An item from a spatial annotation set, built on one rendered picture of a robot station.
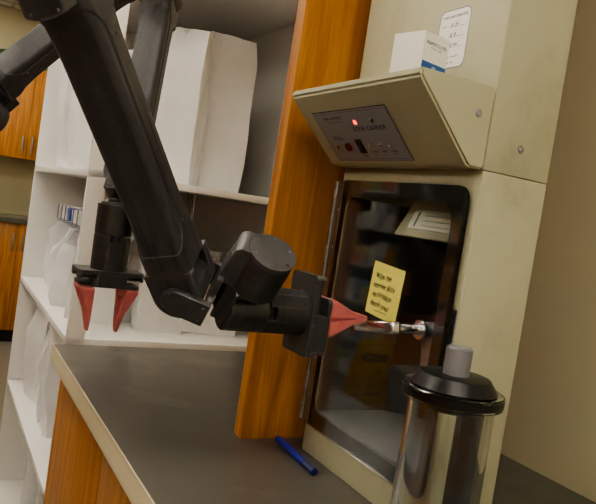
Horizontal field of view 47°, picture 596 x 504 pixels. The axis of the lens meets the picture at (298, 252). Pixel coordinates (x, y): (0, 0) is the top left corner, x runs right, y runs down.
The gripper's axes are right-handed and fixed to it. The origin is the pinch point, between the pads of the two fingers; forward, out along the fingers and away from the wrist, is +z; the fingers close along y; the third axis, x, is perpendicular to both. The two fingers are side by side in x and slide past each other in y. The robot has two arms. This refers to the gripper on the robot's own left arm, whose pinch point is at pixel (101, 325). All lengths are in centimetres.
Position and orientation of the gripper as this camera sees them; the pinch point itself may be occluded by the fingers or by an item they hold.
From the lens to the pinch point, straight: 114.1
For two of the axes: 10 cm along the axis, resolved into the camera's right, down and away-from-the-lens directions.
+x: -4.7, -1.2, 8.7
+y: 8.7, 1.0, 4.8
